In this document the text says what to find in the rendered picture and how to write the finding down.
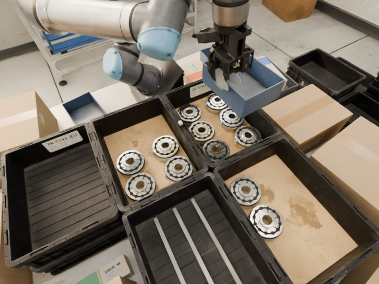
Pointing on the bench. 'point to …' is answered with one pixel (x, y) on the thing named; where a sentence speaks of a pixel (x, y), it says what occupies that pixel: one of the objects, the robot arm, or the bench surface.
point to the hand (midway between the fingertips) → (222, 84)
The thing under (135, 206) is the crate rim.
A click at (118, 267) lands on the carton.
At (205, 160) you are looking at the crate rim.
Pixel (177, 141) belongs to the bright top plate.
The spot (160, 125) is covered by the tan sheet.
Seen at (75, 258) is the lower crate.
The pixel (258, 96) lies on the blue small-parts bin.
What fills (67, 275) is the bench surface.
